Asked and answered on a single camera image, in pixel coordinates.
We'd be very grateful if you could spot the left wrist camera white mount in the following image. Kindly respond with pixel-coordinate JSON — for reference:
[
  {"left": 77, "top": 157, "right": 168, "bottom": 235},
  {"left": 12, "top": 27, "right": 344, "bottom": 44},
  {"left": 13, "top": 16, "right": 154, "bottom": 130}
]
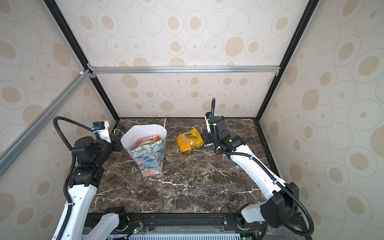
[{"left": 92, "top": 121, "right": 111, "bottom": 143}]

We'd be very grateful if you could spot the horizontal aluminium rail back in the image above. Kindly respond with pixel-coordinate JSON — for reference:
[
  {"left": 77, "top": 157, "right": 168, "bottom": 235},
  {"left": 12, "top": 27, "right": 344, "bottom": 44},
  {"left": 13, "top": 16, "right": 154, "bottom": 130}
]
[{"left": 91, "top": 66, "right": 280, "bottom": 74}]

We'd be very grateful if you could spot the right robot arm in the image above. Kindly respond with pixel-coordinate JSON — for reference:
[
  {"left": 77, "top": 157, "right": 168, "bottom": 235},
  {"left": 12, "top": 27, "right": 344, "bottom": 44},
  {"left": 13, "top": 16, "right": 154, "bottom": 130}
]
[{"left": 203, "top": 99, "right": 315, "bottom": 236}]

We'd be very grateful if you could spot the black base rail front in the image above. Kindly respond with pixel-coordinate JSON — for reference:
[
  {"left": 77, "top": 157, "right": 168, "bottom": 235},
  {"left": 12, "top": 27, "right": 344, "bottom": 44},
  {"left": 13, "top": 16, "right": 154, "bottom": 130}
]
[{"left": 80, "top": 212, "right": 313, "bottom": 240}]

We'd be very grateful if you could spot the floral white paper bag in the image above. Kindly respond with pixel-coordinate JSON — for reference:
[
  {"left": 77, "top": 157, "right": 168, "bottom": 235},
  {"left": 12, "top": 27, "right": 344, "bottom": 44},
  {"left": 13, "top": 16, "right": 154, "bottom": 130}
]
[{"left": 121, "top": 121, "right": 168, "bottom": 177}]

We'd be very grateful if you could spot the black frame post left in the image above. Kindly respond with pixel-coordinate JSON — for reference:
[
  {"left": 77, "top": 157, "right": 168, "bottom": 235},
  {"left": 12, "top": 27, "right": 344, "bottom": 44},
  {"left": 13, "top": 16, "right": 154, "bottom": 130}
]
[{"left": 44, "top": 0, "right": 120, "bottom": 122}]

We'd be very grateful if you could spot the aluminium rail left side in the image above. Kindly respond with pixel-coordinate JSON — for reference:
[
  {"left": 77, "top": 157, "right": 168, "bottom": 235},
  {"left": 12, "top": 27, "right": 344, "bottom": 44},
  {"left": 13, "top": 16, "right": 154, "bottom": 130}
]
[{"left": 1, "top": 70, "right": 91, "bottom": 175}]

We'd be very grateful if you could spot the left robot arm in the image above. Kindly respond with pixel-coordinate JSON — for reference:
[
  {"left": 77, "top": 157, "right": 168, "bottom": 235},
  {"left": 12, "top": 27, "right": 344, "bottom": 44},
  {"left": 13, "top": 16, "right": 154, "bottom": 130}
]
[{"left": 53, "top": 116, "right": 124, "bottom": 240}]

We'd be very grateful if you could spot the yellow snack bag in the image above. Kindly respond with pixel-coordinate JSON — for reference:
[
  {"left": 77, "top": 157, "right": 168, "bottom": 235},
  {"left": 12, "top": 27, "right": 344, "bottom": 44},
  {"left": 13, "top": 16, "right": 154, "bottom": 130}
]
[{"left": 177, "top": 128, "right": 204, "bottom": 153}]

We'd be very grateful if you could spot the pink Fox's candy bag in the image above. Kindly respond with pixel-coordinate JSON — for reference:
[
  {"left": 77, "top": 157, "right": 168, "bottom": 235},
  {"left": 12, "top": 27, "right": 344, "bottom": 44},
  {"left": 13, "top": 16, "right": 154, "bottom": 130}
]
[{"left": 136, "top": 135, "right": 160, "bottom": 148}]

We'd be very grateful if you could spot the black frame post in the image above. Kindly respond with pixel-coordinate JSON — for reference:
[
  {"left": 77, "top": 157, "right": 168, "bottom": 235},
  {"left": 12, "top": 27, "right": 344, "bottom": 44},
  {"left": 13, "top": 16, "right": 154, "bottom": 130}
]
[
  {"left": 255, "top": 0, "right": 320, "bottom": 123},
  {"left": 44, "top": 0, "right": 120, "bottom": 122}
]

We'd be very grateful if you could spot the black frame post right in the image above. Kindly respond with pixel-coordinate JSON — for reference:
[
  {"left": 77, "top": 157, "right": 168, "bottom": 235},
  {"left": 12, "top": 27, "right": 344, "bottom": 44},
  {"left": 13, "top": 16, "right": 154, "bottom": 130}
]
[{"left": 255, "top": 0, "right": 320, "bottom": 123}]

